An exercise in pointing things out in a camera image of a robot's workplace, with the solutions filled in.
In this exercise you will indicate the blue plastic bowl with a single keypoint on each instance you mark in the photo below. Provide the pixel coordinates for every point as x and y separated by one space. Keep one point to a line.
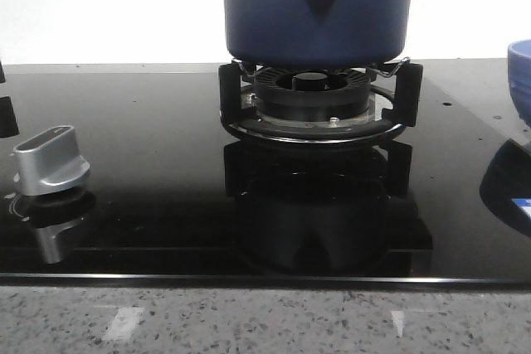
518 60

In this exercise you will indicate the blue cooking pot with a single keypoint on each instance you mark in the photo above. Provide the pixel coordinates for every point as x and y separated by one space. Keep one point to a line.
316 33

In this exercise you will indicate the black pot support grate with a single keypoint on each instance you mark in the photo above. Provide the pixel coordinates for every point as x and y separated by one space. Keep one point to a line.
393 106

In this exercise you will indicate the black gas burner head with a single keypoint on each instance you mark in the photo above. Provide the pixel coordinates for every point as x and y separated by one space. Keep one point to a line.
312 95

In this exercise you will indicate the black glass cooktop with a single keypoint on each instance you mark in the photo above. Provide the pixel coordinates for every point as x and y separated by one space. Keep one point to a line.
173 200

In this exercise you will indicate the silver stove control knob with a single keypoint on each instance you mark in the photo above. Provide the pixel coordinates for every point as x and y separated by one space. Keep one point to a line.
50 162

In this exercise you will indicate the black left burner grate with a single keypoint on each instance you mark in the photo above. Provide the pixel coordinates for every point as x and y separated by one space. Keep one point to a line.
8 122

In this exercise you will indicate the blue white cooktop sticker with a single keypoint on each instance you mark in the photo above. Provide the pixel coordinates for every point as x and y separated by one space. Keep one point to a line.
524 204

